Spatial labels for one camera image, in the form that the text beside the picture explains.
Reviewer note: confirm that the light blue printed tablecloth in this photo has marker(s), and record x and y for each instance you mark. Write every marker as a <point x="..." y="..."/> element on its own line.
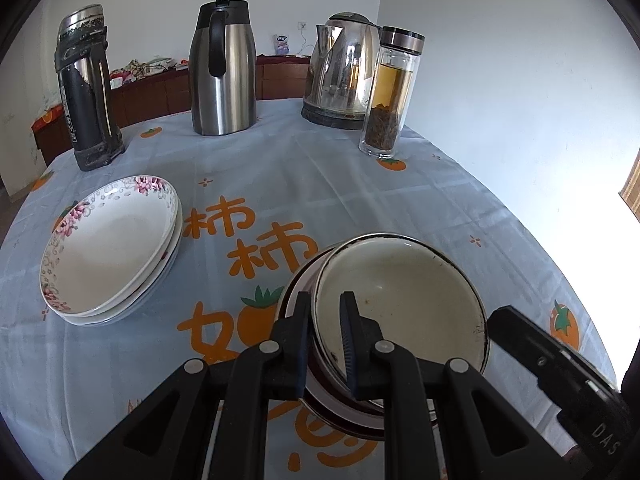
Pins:
<point x="350" y="175"/>

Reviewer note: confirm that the orange printed box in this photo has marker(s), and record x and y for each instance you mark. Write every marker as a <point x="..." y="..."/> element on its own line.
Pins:
<point x="47" y="119"/>

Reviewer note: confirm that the white enamel bowl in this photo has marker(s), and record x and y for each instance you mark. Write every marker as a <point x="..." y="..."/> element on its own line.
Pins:
<point x="410" y="290"/>

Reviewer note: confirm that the pink floral white plate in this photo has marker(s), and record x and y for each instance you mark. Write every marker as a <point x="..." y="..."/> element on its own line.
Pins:
<point x="110" y="240"/>

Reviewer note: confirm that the dark wooden sideboard cabinet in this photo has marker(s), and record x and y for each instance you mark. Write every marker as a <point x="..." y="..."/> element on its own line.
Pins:
<point x="160" y="95"/>

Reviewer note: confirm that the red floral white plate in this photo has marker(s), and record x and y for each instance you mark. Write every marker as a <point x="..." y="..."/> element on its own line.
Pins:
<point x="115" y="320"/>
<point x="146" y="294"/>

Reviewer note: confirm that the black worn thermos flask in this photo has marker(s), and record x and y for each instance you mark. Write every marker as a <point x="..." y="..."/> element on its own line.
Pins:
<point x="85" y="100"/>

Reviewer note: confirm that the brown woven panel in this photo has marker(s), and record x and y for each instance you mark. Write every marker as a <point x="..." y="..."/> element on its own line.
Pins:
<point x="632" y="185"/>

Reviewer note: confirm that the glass tea bottle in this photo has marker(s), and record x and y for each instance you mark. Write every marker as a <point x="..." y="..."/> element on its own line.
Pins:
<point x="382" y="120"/>

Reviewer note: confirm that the stainless steel bowl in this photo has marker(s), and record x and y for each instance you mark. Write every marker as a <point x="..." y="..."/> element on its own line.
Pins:
<point x="320" y="377"/>

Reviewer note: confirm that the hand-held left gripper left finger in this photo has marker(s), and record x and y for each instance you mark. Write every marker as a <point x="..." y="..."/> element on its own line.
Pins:
<point x="301" y="350"/>

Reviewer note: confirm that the white and blue packet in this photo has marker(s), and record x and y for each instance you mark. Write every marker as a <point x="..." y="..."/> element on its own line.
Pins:
<point x="282" y="44"/>

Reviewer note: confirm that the stainless steel electric kettle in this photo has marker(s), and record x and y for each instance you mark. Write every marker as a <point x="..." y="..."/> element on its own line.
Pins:
<point x="340" y="70"/>

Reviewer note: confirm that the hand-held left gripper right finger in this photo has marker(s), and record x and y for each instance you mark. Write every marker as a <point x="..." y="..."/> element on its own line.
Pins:
<point x="350" y="345"/>

